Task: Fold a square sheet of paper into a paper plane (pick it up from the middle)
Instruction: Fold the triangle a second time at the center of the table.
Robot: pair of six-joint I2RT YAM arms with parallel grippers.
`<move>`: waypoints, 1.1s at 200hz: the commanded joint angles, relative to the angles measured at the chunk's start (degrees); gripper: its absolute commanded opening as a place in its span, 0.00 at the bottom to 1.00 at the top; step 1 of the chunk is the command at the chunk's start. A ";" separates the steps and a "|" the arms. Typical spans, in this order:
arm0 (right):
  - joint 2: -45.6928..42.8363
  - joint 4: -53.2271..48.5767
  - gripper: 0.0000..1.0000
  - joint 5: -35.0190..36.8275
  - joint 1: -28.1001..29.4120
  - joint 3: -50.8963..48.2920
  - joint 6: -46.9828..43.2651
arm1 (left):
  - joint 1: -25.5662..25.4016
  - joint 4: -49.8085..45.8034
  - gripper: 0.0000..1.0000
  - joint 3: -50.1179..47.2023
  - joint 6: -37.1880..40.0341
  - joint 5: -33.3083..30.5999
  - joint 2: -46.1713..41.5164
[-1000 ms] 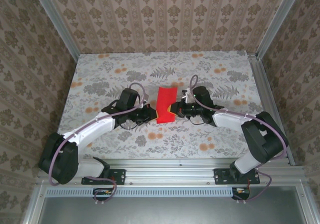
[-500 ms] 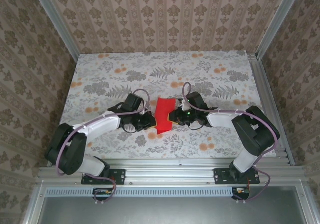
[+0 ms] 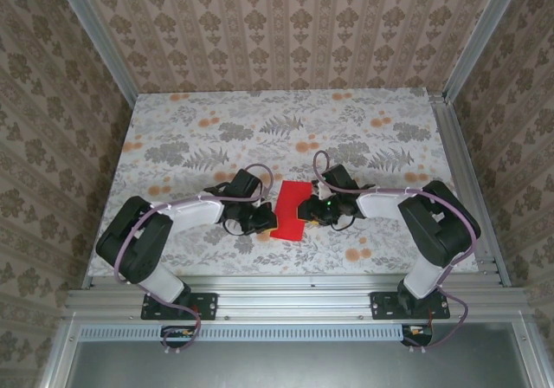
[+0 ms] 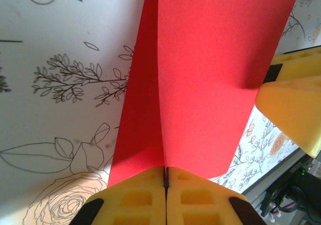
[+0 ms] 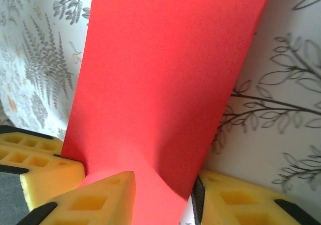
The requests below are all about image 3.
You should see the grey metal sheet panel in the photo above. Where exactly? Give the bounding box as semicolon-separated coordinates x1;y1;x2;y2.
64;322;534;388

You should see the small black connector board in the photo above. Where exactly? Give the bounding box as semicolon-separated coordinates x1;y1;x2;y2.
160;325;196;349
401;323;434;348

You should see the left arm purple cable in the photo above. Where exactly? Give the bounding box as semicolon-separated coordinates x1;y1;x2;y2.
113;165;274;354

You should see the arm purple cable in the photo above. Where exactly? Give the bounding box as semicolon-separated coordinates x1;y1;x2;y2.
312;149;482;352
113;165;274;354

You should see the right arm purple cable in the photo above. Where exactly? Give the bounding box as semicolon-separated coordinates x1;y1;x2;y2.
312;149;482;352

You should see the wide aluminium base rail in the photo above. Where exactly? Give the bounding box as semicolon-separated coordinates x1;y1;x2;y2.
64;274;531;320

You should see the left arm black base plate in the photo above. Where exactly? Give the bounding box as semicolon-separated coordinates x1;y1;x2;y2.
140;291;218;321

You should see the grey slotted cable duct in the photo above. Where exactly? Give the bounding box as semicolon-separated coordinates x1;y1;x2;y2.
80;323;407;342

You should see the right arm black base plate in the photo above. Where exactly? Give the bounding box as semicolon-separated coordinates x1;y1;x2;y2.
370;291;451;321

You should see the aluminium side rail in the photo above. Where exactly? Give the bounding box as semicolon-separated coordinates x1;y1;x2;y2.
428;93;512;288

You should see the aluminium frame post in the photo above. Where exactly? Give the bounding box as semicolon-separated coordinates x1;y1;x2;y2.
50;0;140;108
441;0;520;104

